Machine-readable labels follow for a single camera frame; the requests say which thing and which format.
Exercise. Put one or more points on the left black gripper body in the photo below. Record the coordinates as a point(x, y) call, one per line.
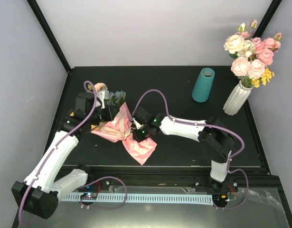
point(94, 119)

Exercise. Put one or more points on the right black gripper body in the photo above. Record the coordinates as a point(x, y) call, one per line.
point(143, 136)

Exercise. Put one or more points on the artificial flower bunch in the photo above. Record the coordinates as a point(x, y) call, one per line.
point(116, 99)

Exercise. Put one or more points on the pink wrapping paper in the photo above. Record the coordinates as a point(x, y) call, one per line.
point(140, 151)

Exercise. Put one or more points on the cream ribbon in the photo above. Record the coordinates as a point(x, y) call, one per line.
point(116, 130)

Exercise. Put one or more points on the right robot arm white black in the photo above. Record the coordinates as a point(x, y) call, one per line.
point(216, 143)

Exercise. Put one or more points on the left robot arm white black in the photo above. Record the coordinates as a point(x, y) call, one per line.
point(40, 192)

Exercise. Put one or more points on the teal vase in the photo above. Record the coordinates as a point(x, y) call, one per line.
point(203, 85)

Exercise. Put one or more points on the white ribbed vase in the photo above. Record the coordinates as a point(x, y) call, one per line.
point(236, 99)

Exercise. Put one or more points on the left circuit board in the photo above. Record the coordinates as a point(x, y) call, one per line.
point(89, 196)

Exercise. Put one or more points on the circuit board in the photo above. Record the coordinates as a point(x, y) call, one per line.
point(226, 198)
point(89, 196)

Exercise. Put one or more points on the right circuit board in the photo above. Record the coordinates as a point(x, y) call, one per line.
point(226, 198)

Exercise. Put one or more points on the pink white flower bouquet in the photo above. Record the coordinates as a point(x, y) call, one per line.
point(252, 55)

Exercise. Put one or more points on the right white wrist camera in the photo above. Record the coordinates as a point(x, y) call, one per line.
point(137, 124)

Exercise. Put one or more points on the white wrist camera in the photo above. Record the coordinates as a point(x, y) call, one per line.
point(137, 124)
point(102, 95)

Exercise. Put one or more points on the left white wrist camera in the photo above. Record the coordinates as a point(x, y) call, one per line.
point(102, 95)

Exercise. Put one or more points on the light blue cable duct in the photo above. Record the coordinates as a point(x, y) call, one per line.
point(143, 198)

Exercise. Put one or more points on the black frame post left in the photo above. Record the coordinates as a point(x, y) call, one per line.
point(49, 33)

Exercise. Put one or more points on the black frame post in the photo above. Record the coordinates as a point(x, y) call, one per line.
point(273, 7)
point(49, 33)

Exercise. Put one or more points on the black frame post right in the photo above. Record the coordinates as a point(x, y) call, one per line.
point(273, 7)

